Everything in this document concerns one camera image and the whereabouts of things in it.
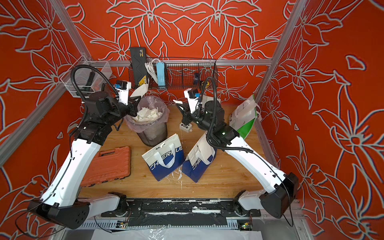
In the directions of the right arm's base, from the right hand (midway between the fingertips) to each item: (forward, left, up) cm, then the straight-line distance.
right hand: (173, 104), depth 61 cm
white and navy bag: (-11, +6, -28) cm, 31 cm away
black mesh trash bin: (+4, +14, -31) cm, 34 cm away
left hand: (+6, +16, 0) cm, 17 cm away
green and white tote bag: (+13, -38, -24) cm, 47 cm away
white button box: (+18, -3, -40) cm, 44 cm away
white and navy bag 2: (-13, -12, -25) cm, 30 cm away
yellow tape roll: (+34, -17, -15) cm, 41 cm away
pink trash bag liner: (+21, +17, -18) cm, 33 cm away
